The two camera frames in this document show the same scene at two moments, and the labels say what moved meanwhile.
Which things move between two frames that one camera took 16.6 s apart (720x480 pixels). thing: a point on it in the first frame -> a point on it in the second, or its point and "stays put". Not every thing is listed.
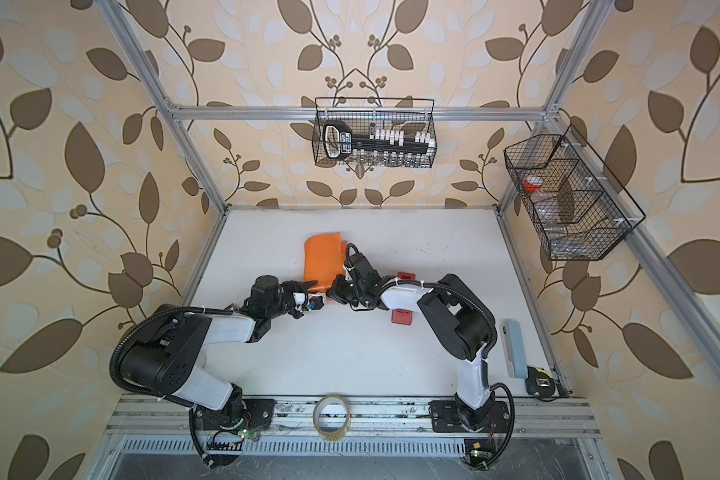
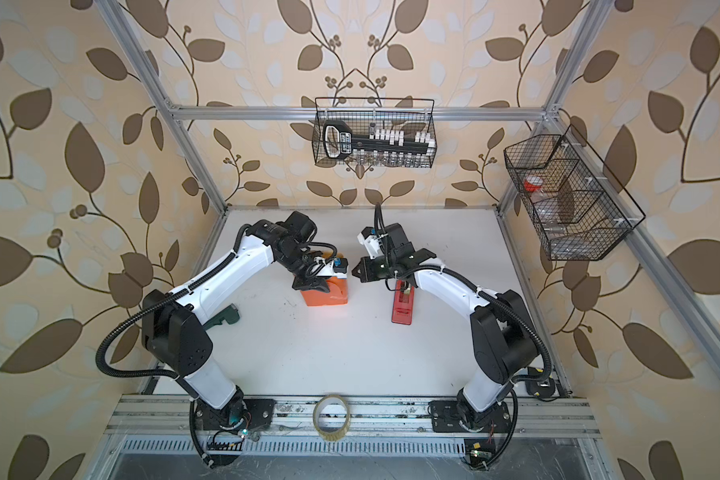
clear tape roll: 328,435 stays put
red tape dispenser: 403,317 stays put
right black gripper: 335,290 -> 366,274
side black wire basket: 559,185 stays put
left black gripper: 296,286 -> 311,281
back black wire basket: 374,132 stays put
